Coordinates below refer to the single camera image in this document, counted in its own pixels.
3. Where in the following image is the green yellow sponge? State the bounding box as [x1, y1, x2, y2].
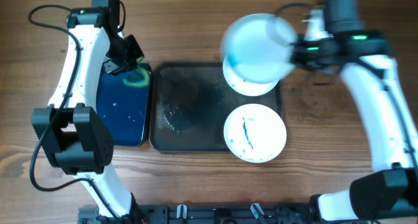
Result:
[123, 57, 151, 88]

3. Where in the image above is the white plate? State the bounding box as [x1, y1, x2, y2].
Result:
[223, 104, 287, 163]
[223, 56, 279, 97]
[220, 13, 298, 84]

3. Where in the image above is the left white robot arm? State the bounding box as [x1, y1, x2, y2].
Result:
[31, 0, 151, 223]

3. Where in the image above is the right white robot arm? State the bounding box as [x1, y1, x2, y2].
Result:
[292, 0, 417, 222]

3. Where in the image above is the black tray with blue water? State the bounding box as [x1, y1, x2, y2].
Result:
[97, 63, 152, 146]

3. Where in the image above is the large black tray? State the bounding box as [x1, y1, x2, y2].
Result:
[149, 61, 283, 153]

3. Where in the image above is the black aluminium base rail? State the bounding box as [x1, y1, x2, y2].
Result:
[77, 201, 321, 224]

